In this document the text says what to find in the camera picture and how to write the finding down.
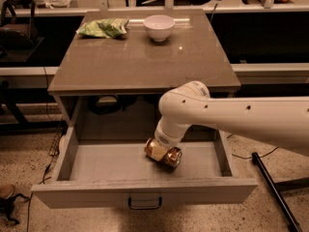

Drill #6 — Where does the green chip bag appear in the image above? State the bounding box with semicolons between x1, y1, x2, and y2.
76;18;128;39

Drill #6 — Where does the black coiled cable behind cabinet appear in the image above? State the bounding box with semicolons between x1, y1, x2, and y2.
88;95;124;116

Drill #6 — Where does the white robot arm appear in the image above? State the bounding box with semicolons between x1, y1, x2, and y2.
145;81;309;161

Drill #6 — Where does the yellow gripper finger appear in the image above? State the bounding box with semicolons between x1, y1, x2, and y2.
146;138;168;161

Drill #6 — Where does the black drawer handle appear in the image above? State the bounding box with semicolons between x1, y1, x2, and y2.
127;197;163;211

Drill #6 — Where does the brown shoe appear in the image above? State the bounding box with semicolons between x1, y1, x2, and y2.
0;184;14;199

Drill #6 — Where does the black pole on floor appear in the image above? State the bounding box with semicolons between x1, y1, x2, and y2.
252;153;303;232

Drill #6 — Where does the dark chair at left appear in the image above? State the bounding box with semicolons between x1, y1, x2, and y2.
0;0;43;63

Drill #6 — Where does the black cable on floor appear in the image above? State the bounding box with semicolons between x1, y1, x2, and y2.
226;132;280;160

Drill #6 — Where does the open grey top drawer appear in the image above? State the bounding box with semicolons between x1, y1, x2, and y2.
32;98;257;208

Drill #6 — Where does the black cable at left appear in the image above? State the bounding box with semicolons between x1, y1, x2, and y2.
25;66;66;232

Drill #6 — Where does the white bowl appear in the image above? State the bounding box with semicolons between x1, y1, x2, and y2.
143;14;175;42

